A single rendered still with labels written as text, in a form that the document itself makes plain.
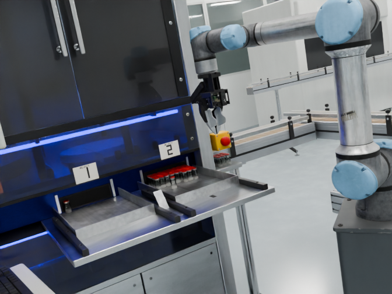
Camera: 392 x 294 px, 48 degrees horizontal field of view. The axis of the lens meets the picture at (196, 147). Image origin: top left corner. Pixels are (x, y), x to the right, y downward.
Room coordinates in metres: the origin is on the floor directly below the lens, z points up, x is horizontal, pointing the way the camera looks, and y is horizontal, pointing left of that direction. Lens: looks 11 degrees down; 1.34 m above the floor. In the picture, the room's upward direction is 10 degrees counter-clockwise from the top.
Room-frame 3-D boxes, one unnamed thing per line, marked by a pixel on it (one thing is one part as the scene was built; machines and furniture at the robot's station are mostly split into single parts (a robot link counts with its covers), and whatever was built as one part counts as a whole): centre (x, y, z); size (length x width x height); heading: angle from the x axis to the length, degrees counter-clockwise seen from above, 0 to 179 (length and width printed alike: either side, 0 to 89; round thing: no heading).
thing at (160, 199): (1.37, 0.12, 0.91); 0.14 x 0.03 x 0.06; 28
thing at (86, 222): (1.46, 0.36, 0.90); 0.34 x 0.26 x 0.04; 28
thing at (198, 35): (1.50, -0.08, 1.39); 0.09 x 0.08 x 0.11; 47
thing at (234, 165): (1.88, -0.10, 0.87); 0.14 x 0.13 x 0.02; 28
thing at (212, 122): (1.49, -0.07, 1.13); 0.06 x 0.03 x 0.09; 29
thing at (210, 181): (1.62, 0.06, 0.90); 0.34 x 0.26 x 0.04; 28
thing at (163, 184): (1.70, 0.10, 0.90); 0.18 x 0.02 x 0.05; 118
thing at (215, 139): (1.84, -0.10, 1.00); 0.08 x 0.07 x 0.07; 28
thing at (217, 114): (1.50, -0.10, 1.13); 0.06 x 0.03 x 0.09; 29
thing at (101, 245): (1.48, 0.18, 0.87); 0.70 x 0.48 x 0.02; 118
